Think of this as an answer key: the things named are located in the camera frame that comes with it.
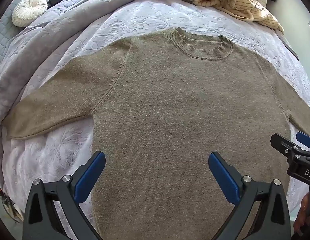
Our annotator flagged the grey quilted mattress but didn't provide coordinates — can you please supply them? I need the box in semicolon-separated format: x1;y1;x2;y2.
0;0;58;68

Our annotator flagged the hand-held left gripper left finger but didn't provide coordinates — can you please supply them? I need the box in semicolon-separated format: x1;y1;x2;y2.
22;151;106;240

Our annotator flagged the black strap object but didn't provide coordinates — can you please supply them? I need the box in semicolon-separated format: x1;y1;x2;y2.
47;0;68;8

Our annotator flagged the lavender embossed blanket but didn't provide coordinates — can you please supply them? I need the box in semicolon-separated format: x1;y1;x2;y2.
0;0;310;230

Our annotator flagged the beige knit sweater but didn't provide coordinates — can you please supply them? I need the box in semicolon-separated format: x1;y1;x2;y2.
6;27;310;240

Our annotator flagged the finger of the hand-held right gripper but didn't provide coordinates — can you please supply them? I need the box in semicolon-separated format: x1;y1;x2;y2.
270;133;308;161
296;131;310;153

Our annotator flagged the round white pleated pillow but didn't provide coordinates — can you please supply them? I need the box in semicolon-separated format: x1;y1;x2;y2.
12;0;48;27

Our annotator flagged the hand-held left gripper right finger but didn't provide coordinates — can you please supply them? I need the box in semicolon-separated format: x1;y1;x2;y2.
208;151;292;240

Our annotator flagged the person's right hand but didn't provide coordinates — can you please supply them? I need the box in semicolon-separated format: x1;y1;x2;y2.
293;192;310;234

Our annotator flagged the cream striped cloth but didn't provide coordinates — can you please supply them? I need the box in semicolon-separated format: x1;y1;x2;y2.
192;0;284;34

